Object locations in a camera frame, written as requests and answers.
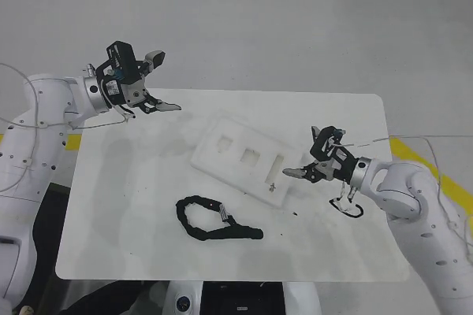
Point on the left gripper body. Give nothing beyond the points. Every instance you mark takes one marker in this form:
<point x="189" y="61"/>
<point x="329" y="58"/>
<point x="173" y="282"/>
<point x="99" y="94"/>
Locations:
<point x="132" y="92"/>

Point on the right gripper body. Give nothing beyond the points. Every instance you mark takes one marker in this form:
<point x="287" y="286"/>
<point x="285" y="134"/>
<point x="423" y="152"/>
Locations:
<point x="341" y="165"/>

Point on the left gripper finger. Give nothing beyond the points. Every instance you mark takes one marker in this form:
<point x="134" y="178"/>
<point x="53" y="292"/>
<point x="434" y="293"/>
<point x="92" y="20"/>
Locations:
<point x="156" y="57"/>
<point x="166" y="106"/>

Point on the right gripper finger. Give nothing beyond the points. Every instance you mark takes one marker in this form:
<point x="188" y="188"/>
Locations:
<point x="297" y="172"/>

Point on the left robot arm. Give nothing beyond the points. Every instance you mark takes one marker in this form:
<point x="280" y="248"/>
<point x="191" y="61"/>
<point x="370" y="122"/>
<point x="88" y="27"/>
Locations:
<point x="19" y="157"/>

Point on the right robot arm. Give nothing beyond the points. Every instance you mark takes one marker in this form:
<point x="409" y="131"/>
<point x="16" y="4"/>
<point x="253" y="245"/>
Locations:
<point x="425" y="220"/>

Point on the small metal key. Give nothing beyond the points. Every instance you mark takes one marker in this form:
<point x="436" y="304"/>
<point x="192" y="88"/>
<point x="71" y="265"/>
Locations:
<point x="272" y="187"/>

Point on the white foam tray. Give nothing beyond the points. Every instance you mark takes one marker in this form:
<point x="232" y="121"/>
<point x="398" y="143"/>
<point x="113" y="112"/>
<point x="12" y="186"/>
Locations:
<point x="240" y="157"/>

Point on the robot body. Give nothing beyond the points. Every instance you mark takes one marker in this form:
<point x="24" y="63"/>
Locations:
<point x="240" y="299"/>

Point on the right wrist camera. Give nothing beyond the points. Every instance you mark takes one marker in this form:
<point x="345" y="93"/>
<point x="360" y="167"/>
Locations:
<point x="324" y="143"/>

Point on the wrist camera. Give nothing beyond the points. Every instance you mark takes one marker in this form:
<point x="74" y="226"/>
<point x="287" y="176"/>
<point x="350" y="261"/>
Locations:
<point x="324" y="143"/>
<point x="123" y="59"/>

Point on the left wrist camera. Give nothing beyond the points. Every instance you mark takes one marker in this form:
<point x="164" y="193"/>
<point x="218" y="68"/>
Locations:
<point x="123" y="59"/>

